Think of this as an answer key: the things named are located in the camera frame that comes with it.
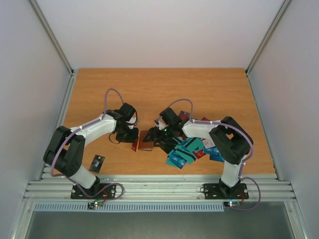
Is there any red VIP card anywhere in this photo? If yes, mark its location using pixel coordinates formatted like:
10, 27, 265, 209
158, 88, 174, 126
131, 141, 138, 152

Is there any brown leather card holder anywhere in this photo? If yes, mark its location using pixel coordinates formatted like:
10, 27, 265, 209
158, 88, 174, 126
138, 130, 154, 151

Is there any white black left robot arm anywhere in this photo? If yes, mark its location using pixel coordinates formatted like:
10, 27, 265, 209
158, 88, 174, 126
43, 103, 139, 198

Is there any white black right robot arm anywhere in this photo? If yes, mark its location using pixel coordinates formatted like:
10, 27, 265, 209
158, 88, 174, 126
143, 108, 253, 199

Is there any blue VIP chip card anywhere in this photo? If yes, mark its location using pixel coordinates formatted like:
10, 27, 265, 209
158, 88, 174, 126
166, 152, 187, 169

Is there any red card near gripper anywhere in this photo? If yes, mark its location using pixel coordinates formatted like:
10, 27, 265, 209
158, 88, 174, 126
178, 111, 190, 120

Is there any teal magnetic stripe card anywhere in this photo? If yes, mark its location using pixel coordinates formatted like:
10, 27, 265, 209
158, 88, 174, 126
184, 137, 204, 152

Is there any white patterned card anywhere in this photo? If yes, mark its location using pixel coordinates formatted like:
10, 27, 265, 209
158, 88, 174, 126
202, 139, 215, 148

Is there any black VIP card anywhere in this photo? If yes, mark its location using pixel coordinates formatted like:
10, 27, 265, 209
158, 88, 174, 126
89, 155, 105, 173

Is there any blue numbered card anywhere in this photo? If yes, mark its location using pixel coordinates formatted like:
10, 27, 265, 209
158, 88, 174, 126
202, 146, 220, 156

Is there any blue card lower right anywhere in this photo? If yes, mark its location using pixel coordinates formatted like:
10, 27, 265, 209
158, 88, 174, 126
209, 153, 224, 162

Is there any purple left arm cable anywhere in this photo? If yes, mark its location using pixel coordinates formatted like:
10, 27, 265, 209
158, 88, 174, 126
49, 88, 125, 201

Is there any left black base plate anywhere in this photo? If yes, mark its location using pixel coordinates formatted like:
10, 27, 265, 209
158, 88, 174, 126
70, 183, 118, 200

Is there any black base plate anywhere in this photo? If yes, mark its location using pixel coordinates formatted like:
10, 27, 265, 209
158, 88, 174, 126
200, 183, 249, 200
70, 183, 118, 200

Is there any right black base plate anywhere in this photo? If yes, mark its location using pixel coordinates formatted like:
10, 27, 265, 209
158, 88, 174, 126
200, 183, 249, 200

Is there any slotted grey cable duct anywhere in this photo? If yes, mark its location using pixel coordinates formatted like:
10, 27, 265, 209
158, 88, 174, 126
33, 202, 224, 213

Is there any aluminium front rail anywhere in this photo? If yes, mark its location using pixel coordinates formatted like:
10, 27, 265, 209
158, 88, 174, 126
23, 173, 296, 202

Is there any aluminium left corner post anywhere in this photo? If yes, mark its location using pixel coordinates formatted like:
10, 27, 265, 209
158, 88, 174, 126
28, 0, 74, 76

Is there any aluminium corner post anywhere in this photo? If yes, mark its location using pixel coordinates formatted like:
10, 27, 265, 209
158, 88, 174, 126
245, 0, 292, 77
28, 0, 74, 76

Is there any aluminium right corner post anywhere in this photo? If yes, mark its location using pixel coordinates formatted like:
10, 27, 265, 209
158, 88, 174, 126
245, 0, 292, 77

